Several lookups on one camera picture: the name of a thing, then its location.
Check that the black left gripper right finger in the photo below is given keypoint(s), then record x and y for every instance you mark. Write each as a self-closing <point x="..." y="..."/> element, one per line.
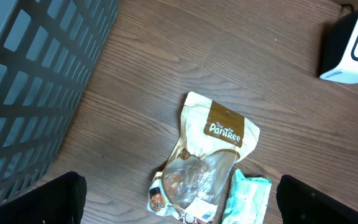
<point x="300" y="203"/>

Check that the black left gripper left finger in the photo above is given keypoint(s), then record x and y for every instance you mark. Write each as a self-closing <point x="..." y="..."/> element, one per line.
<point x="62" y="200"/>

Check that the teal snack packet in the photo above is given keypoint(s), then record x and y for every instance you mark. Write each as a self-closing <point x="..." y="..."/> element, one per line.
<point x="247" y="201"/>

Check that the beige Pantree snack pouch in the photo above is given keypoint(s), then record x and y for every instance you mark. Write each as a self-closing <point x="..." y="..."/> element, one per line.
<point x="212" y="139"/>

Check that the white barcode scanner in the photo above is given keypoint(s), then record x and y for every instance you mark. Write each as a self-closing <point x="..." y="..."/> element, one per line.
<point x="339" y="62"/>

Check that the dark grey plastic basket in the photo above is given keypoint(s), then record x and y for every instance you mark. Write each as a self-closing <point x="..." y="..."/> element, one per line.
<point x="48" y="51"/>

